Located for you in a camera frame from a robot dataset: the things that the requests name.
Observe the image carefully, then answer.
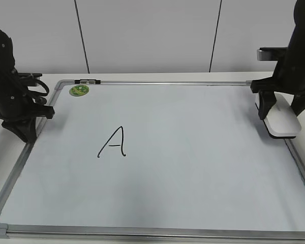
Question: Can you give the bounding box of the white framed whiteboard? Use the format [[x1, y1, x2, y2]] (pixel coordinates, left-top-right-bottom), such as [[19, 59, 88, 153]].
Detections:
[[0, 82, 305, 243]]

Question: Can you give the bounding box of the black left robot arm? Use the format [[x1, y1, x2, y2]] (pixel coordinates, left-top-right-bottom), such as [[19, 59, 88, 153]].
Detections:
[[0, 30, 215, 144]]

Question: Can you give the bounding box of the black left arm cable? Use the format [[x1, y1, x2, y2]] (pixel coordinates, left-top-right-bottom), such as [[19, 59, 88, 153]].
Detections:
[[12, 72, 51, 105]]

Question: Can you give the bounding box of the round green magnet sticker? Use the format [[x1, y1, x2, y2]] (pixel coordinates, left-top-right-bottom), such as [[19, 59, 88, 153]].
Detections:
[[69, 85, 89, 97]]

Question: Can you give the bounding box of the white whiteboard eraser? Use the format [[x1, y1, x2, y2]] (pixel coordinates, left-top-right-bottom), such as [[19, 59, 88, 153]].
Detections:
[[255, 93, 301, 139]]

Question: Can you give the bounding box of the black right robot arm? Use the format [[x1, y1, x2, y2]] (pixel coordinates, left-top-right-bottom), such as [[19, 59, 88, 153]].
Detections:
[[250, 1, 305, 120]]

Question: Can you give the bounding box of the black silver board clip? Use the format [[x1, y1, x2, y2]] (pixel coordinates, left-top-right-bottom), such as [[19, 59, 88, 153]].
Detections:
[[74, 79, 101, 84]]

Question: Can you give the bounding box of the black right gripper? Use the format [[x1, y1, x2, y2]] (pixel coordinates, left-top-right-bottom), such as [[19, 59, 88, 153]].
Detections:
[[250, 77, 305, 120]]

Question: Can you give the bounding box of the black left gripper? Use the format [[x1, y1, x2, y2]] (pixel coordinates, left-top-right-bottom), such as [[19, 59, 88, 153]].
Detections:
[[0, 103, 55, 143]]

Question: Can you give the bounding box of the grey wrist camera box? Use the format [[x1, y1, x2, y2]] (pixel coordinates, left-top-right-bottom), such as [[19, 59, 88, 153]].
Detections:
[[257, 47, 287, 61]]

